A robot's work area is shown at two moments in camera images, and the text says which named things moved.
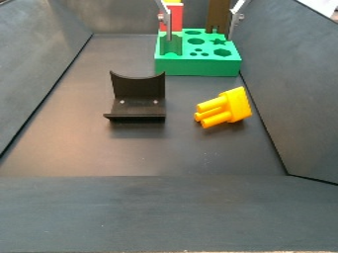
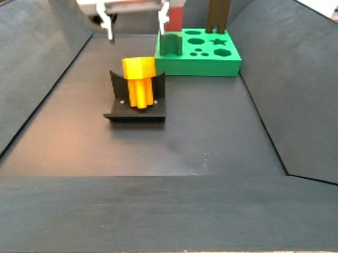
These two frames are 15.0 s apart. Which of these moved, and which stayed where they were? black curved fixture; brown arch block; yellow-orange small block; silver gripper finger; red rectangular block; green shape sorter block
Moved: yellow-orange small block; silver gripper finger
Stayed: black curved fixture; brown arch block; red rectangular block; green shape sorter block
